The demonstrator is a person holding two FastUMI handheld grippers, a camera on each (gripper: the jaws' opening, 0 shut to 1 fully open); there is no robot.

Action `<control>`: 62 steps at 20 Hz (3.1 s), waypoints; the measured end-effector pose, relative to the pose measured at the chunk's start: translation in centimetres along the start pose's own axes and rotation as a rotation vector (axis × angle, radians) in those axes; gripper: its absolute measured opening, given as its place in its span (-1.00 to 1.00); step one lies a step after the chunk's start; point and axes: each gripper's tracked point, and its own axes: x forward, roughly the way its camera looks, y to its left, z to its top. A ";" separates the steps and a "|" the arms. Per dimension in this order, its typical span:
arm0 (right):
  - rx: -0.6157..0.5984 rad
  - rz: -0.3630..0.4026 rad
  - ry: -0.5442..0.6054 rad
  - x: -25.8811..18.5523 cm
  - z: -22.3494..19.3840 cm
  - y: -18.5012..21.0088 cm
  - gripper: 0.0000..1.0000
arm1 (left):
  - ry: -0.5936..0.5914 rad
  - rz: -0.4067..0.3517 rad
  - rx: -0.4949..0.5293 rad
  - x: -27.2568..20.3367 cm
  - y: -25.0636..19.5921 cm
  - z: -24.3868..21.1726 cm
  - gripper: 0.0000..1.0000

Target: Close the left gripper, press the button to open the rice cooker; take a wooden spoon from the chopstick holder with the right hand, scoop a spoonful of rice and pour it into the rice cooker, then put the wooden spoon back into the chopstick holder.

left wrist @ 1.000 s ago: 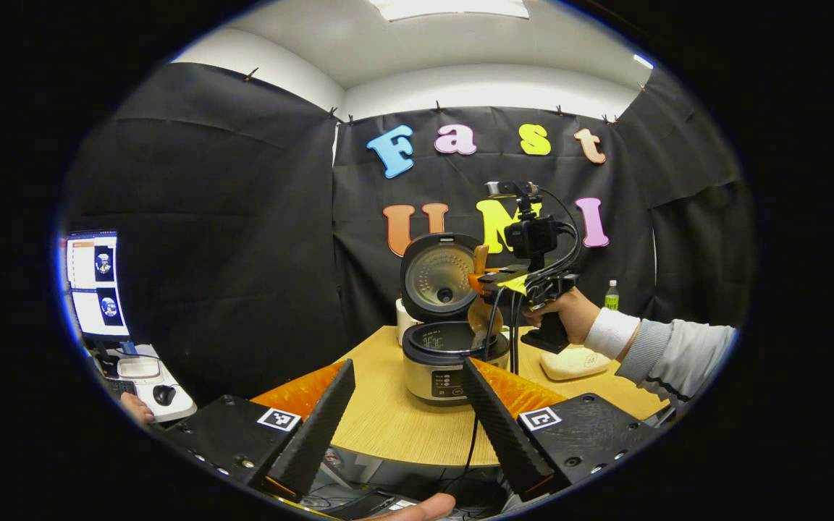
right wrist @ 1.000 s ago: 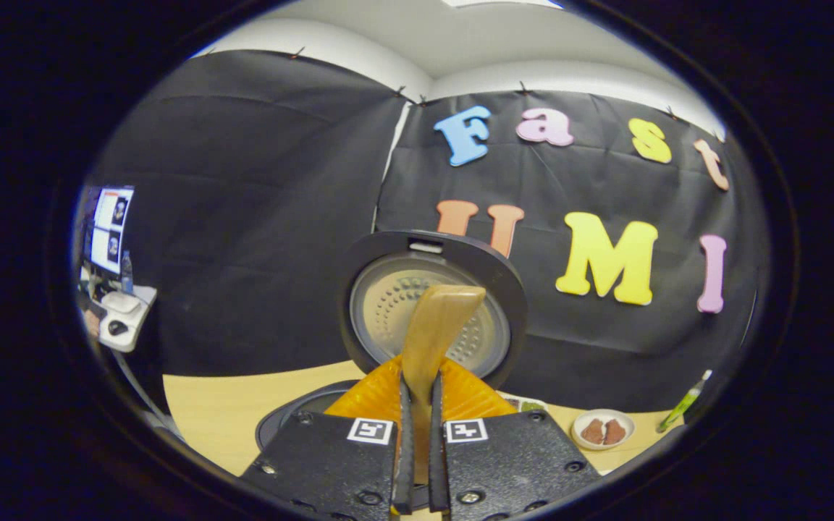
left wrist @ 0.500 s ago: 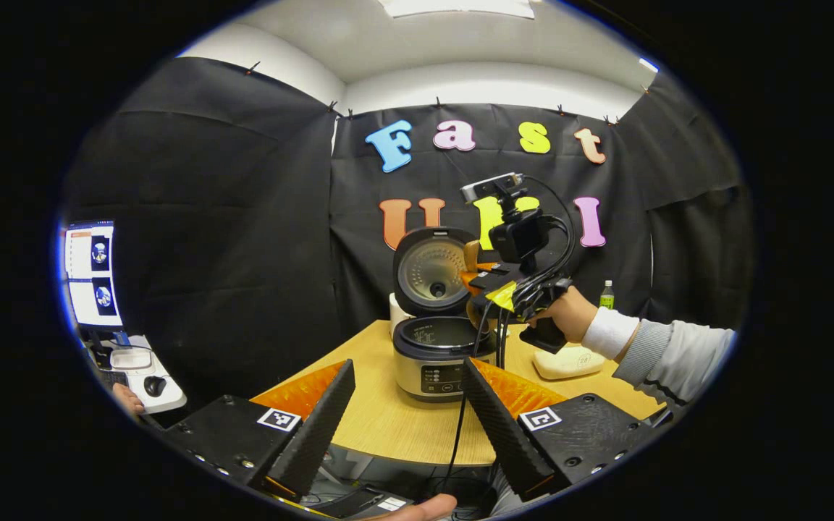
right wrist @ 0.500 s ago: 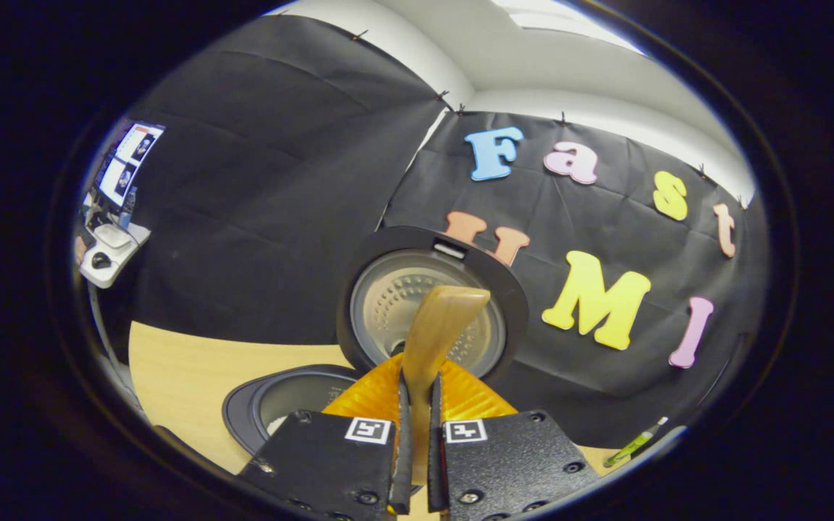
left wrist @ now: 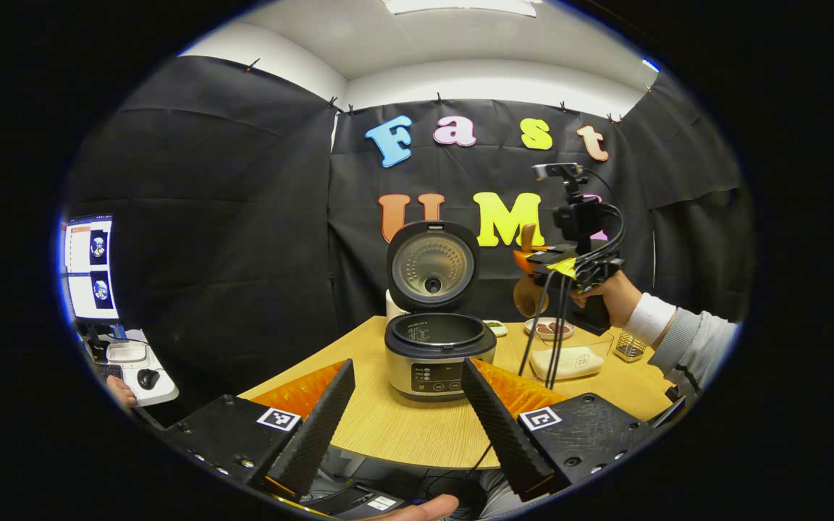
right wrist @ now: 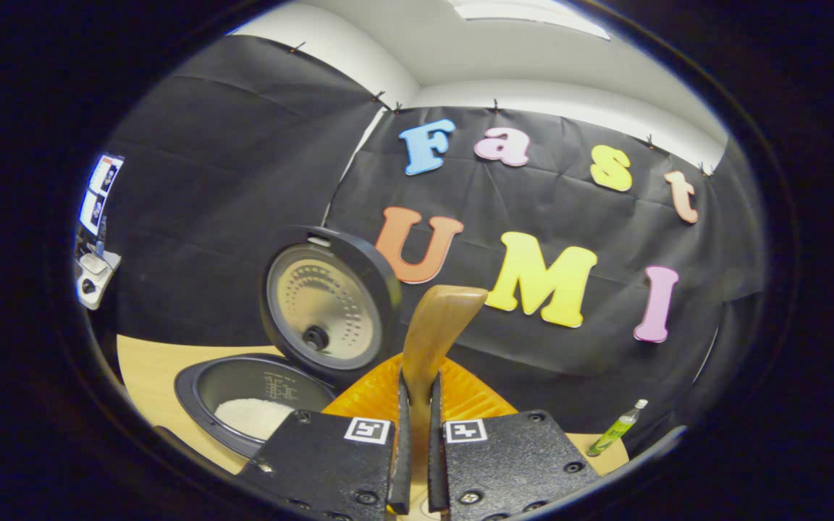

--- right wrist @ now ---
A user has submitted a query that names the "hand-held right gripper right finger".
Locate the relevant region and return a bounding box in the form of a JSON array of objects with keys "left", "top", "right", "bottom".
[{"left": 428, "top": 358, "right": 604, "bottom": 519}]

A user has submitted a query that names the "white side desk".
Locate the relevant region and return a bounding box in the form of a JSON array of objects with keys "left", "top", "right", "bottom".
[{"left": 73, "top": 250, "right": 122, "bottom": 310}]

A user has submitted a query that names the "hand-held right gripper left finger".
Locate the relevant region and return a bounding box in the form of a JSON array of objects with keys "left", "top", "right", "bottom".
[{"left": 232, "top": 353, "right": 414, "bottom": 519}]

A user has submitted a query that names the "black and silver rice cooker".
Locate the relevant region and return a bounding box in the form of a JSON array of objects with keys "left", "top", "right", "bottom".
[{"left": 174, "top": 225, "right": 403, "bottom": 458}]

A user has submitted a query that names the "green label drink bottle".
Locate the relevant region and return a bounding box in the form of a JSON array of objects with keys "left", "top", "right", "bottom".
[{"left": 586, "top": 399, "right": 649, "bottom": 457}]

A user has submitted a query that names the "computer monitor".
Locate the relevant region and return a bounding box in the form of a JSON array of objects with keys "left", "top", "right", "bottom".
[{"left": 78, "top": 153, "right": 126, "bottom": 236}]

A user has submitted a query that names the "ceiling light panel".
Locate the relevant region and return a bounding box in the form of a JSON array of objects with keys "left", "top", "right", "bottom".
[{"left": 446, "top": 0, "right": 613, "bottom": 41}]

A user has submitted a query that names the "white rice pile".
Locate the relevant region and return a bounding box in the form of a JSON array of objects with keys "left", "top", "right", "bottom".
[{"left": 214, "top": 397, "right": 295, "bottom": 441}]

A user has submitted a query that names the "black backdrop cloth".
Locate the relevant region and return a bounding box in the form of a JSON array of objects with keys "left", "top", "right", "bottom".
[{"left": 91, "top": 35, "right": 769, "bottom": 449}]

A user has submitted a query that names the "wooden spoon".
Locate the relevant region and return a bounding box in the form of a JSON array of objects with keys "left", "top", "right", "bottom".
[{"left": 401, "top": 284, "right": 489, "bottom": 509}]

